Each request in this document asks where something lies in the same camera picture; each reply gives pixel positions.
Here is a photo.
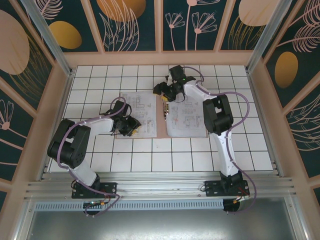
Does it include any white printed paper sheet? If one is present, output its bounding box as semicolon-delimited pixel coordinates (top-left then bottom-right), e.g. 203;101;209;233
118;91;158;138
163;95;208;138

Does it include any brown paper folder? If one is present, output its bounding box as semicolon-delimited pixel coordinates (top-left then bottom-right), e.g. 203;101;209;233
114;91;209;139

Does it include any grey metal panel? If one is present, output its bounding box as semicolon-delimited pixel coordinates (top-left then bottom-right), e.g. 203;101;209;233
14;208;310;240

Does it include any aluminium mounting rail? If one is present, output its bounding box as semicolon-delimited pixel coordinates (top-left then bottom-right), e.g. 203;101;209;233
23;171;300;201

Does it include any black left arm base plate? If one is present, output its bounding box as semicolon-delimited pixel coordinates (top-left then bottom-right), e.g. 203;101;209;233
71;181;118;200

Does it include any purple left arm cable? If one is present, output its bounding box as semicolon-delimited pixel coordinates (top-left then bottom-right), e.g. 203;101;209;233
56;96;133;218

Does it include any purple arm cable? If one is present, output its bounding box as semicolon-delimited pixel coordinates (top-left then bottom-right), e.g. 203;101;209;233
56;96;133;218
183;66;260;216

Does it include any grey slotted cable duct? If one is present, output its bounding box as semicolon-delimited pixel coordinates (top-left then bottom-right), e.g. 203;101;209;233
33;199;225;211

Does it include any small wired circuit board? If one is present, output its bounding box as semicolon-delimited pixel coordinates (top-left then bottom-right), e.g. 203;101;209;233
83;192;111;210

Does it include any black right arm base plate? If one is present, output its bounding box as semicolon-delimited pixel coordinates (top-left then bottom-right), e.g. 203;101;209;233
204;179;251;198

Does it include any aluminium frame post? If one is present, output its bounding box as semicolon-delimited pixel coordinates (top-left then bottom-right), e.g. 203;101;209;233
21;0;76;77
244;0;294;74

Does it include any yellow connector with wires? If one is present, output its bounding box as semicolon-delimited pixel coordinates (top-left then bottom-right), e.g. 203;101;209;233
232;187;251;205

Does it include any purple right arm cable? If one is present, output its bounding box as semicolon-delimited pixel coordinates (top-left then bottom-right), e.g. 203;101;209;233
183;66;260;216

